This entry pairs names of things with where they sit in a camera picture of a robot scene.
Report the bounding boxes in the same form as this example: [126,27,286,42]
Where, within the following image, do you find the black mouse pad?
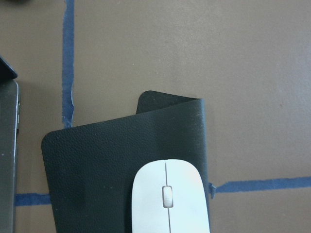
[41,91,209,233]

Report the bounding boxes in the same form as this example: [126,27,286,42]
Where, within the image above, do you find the white computer mouse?
[131,159,210,233]

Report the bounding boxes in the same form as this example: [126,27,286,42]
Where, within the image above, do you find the grey laptop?
[0,58,20,233]

